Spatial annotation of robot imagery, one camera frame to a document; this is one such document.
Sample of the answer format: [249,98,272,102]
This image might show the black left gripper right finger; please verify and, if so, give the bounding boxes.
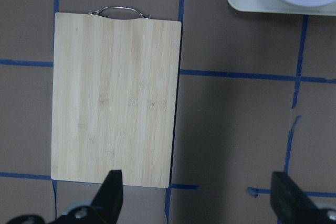
[270,172,319,223]

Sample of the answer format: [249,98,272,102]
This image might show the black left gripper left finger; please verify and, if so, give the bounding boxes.
[90,170,123,224]

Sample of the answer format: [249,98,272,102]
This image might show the cream bear tray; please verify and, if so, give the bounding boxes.
[228,0,335,16]

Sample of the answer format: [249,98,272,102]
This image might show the bamboo cutting board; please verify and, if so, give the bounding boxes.
[51,13,182,188]

